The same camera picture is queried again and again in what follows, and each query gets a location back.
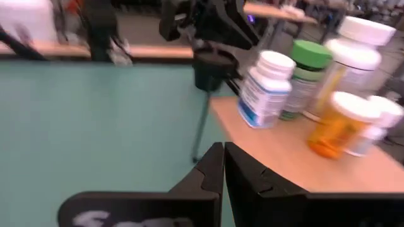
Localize green potted plant black pot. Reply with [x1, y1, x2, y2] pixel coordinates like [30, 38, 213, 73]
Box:
[191, 50, 241, 93]

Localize wooden shelf black legs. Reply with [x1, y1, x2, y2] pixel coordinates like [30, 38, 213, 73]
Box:
[191, 91, 404, 194]

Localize amber pill bottle white cap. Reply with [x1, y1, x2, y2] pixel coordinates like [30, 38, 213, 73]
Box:
[306, 91, 381, 160]

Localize green-capped caffeine supplement bottle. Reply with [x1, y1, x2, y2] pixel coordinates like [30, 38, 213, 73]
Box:
[279, 39, 333, 121]

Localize white plastic bucket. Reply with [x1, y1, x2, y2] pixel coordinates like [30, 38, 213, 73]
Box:
[0, 0, 59, 44]

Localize small white pill bottle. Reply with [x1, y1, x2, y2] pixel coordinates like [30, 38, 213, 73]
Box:
[343, 95, 404, 158]

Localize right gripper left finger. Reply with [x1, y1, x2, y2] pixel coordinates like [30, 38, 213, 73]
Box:
[58, 142, 225, 227]

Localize black aluminium table frame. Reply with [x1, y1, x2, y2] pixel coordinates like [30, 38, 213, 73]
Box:
[0, 26, 48, 62]

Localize light wood table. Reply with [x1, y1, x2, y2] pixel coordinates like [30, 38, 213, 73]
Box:
[242, 1, 318, 25]

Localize large white-capped supplement bottle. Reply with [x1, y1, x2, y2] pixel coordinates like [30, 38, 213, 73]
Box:
[336, 15, 397, 95]

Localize white melatonin bottle blue label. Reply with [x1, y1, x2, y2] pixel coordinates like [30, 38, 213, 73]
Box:
[237, 50, 297, 129]

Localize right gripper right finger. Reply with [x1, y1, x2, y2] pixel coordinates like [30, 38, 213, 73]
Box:
[224, 141, 404, 227]

